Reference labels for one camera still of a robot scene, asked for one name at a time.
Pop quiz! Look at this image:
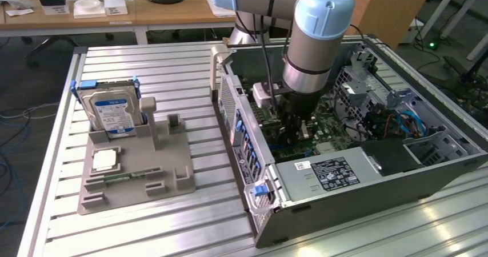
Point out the blue floor cable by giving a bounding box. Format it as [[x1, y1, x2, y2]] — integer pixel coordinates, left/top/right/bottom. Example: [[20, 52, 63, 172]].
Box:
[[0, 117, 31, 232]]

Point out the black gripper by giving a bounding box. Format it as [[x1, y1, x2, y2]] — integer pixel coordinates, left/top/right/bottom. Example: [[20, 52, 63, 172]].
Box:
[[277, 92, 320, 143]]

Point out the wooden desk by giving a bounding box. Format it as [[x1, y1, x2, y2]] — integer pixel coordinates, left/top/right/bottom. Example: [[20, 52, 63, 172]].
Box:
[[0, 0, 240, 38]]

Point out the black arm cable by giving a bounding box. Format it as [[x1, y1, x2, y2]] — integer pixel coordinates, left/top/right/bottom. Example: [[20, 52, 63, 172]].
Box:
[[260, 14, 280, 111]]

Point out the white box with black top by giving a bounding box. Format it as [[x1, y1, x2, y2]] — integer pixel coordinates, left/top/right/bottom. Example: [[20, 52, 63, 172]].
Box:
[[39, 0, 71, 15]]

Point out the green motherboard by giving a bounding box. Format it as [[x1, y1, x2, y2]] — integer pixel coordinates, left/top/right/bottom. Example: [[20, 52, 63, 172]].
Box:
[[243, 97, 363, 162]]

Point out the white paper label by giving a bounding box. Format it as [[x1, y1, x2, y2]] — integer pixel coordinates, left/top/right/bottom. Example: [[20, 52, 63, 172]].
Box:
[[5, 8, 35, 17]]

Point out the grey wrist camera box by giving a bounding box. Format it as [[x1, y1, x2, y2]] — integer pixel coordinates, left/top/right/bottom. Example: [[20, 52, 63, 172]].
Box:
[[252, 81, 285, 109]]

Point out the silver CPU chip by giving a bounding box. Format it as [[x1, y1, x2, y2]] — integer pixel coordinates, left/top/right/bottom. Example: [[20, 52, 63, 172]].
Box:
[[92, 150, 119, 171]]

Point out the stack of white papers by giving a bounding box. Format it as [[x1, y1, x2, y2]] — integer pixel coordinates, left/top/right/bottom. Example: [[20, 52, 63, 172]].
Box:
[[207, 0, 237, 18]]

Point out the blue disk wire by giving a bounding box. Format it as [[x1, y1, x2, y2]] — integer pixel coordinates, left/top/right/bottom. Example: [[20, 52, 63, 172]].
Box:
[[396, 111, 427, 138]]

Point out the open PC case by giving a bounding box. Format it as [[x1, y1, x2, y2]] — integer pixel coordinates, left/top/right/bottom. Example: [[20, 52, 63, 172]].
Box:
[[209, 34, 488, 249]]

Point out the green RAM stick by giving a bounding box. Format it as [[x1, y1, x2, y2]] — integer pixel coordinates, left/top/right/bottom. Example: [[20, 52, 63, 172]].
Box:
[[103, 170, 153, 183]]

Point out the hard disk with blue carrier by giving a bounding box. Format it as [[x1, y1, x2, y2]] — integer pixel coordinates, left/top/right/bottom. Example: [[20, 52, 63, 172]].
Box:
[[71, 78, 148, 139]]

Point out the grey parts rack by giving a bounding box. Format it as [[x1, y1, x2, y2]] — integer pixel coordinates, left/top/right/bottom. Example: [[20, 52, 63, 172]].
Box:
[[77, 97, 196, 215]]

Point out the white desk frame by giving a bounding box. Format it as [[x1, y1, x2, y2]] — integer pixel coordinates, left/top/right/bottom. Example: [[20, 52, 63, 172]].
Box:
[[415, 0, 488, 61]]

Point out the grey power supply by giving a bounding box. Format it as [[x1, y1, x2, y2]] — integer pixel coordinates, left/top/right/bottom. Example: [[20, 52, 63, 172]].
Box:
[[275, 147, 383, 202]]

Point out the wooden cabinet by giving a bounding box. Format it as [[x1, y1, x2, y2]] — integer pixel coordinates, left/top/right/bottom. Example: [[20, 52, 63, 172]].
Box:
[[344, 0, 437, 49]]

